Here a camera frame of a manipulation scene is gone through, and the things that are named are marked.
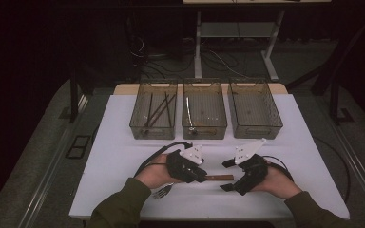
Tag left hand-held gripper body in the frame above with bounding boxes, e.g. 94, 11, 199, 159
165, 143, 205, 185

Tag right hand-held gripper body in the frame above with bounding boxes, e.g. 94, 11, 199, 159
233, 137, 270, 197

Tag wooden-handled knife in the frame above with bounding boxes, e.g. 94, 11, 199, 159
204, 174, 235, 182

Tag wooden-handled fork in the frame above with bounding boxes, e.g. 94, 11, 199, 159
152, 183, 175, 200

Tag black chopsticks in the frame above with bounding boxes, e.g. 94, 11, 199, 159
146, 94, 177, 130

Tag transparent grey storage bin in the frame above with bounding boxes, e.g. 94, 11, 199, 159
227, 78, 284, 141
128, 79, 179, 141
181, 78, 228, 141

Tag brown chopstick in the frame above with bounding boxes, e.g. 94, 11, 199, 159
144, 93, 170, 127

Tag person's left hand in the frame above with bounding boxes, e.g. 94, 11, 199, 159
134, 153, 185, 190

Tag person's right hand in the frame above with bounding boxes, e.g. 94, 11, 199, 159
251, 159, 303, 200

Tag black metal stand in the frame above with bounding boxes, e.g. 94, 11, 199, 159
286, 9, 365, 126
68, 61, 91, 124

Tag left hand-held gripper cable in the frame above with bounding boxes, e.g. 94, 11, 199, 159
133, 141, 194, 179

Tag hand-held gripper cable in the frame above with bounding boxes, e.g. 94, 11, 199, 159
133, 141, 194, 179
261, 154, 295, 183

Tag right hand-held gripper cable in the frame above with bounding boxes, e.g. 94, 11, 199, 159
261, 154, 295, 183

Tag thin black cable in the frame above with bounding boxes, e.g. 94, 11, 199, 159
312, 135, 352, 205

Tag bundle of black floor cables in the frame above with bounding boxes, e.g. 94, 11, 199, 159
129, 34, 267, 82

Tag black floor frame plate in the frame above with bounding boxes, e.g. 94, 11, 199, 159
65, 134, 92, 161

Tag metal floor rail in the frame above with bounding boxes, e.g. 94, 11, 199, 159
330, 122, 365, 223
17, 94, 90, 228

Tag white metal desk frame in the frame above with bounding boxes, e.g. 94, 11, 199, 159
182, 0, 333, 83

